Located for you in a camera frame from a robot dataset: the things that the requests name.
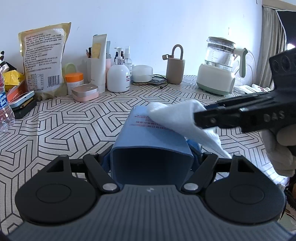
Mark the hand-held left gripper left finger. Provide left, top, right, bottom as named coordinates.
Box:
left=40, top=148, right=121, bottom=194

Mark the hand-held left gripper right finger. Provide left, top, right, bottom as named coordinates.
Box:
left=181, top=139, right=257, bottom=194

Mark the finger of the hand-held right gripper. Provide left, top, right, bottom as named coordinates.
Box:
left=205, top=92, right=275, bottom=110
left=194, top=106, right=243, bottom=129

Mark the white paper towel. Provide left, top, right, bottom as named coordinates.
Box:
left=148, top=100, right=232, bottom=159

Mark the blue plastic container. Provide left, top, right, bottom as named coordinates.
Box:
left=110, top=105, right=201, bottom=186

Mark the person's right hand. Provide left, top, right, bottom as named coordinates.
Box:
left=261, top=126, right=296, bottom=177

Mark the beige curtain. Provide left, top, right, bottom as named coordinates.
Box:
left=259, top=6, right=287, bottom=88

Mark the glass kettle jug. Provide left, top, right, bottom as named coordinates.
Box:
left=205, top=37, right=248, bottom=78

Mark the geometric patterned tablecloth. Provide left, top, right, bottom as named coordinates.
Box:
left=0, top=75, right=285, bottom=229

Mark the grey electronic device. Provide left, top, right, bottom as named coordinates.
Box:
left=148, top=77, right=166, bottom=85

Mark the pink tin case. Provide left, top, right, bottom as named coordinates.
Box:
left=72, top=84, right=99, bottom=102

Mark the white pump bottle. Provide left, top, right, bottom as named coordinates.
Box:
left=107, top=47, right=130, bottom=93

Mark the white round box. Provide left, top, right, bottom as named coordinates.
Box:
left=131, top=65, right=153, bottom=82

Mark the orange lid jar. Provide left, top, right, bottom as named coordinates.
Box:
left=65, top=72, right=84, bottom=95

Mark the pink cosmetic bottle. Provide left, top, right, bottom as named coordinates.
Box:
left=106, top=54, right=112, bottom=88

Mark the black flat box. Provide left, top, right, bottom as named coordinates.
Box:
left=13, top=98, right=37, bottom=119

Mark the green round case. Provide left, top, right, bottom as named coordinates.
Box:
left=63, top=63, right=76, bottom=76

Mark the white cosmetic tube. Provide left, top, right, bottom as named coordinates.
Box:
left=91, top=34, right=108, bottom=87

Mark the clear spray bottle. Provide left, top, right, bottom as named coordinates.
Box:
left=124, top=46, right=133, bottom=77

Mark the silver flat device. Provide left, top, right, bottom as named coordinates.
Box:
left=9, top=90, right=35, bottom=109

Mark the blue label water bottle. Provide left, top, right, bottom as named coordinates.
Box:
left=0, top=71, right=15, bottom=133

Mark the orange snack packet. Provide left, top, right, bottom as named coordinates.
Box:
left=7, top=82, right=26, bottom=100

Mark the tan food pouch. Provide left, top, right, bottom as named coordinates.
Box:
left=18, top=22, right=72, bottom=100

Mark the yellow snack packet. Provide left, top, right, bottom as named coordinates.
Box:
left=2, top=71, right=25, bottom=91

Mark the panda toy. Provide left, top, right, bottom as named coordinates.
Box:
left=0, top=51, right=16, bottom=72

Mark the black cable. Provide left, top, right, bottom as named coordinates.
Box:
left=132, top=74, right=171, bottom=91

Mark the beige bottle with loop handle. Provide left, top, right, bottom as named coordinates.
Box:
left=162, top=44, right=186, bottom=84

